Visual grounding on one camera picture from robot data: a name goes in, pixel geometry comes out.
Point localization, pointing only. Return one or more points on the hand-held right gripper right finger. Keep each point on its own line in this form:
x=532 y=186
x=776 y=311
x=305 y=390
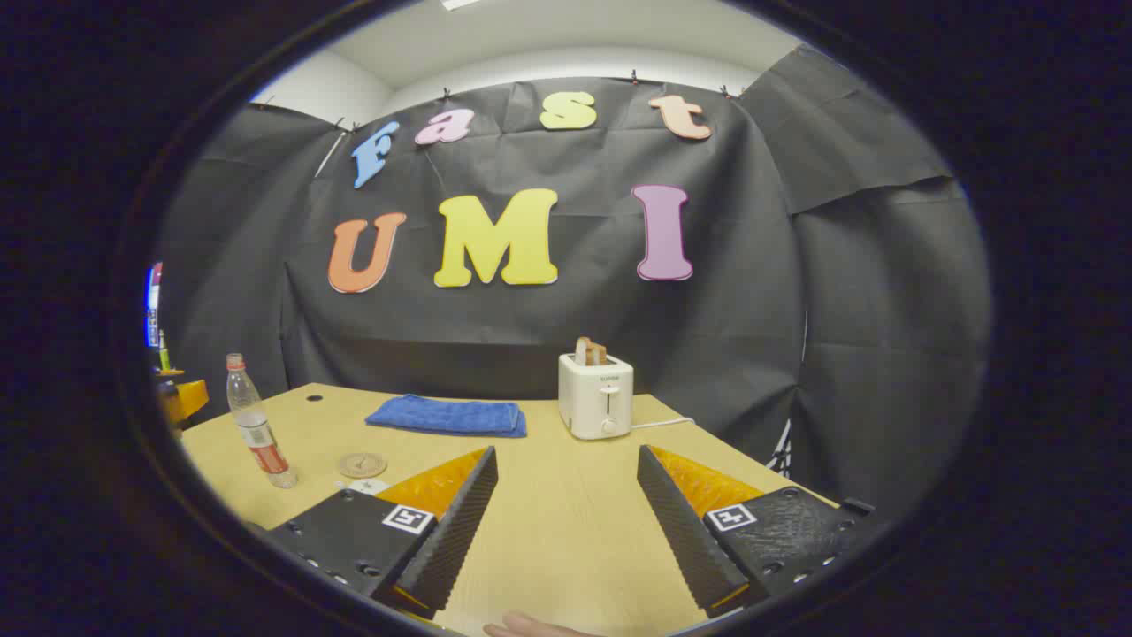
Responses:
x=681 y=531

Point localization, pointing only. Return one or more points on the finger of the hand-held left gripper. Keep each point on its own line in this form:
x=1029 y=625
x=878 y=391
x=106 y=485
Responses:
x=187 y=398

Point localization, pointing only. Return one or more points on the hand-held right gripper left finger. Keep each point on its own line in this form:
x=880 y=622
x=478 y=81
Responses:
x=460 y=531

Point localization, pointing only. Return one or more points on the clear plastic water bottle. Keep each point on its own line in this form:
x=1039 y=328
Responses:
x=256 y=425

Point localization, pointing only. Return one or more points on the round wooden coaster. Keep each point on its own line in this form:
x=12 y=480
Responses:
x=363 y=464

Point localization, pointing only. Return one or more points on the green bottle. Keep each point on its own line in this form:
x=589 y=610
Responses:
x=164 y=352

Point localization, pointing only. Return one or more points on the computer monitor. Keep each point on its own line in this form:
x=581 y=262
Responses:
x=154 y=305

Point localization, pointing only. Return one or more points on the blue folded towel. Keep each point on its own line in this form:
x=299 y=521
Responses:
x=447 y=416

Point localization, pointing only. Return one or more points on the white toaster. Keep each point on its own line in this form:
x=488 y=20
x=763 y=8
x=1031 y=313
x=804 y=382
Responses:
x=594 y=398

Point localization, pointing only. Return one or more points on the toast slice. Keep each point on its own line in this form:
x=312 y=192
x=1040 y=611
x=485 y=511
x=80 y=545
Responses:
x=599 y=354
x=583 y=351

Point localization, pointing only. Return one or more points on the black backdrop cloth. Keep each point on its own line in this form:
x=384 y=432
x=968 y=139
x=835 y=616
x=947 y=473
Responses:
x=619 y=336

